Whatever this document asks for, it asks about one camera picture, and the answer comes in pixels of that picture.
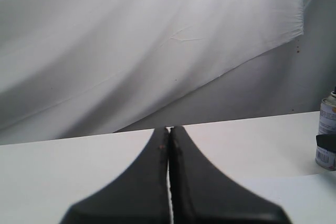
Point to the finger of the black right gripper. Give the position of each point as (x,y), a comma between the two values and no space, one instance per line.
(327,142)

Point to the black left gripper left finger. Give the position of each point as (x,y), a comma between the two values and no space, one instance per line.
(138,195)

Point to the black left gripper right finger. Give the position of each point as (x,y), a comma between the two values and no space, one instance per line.
(201,193)

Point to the white spray can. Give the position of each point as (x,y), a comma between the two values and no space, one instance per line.
(326,126)

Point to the white backdrop sheet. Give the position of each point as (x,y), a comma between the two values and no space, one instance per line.
(77,67)

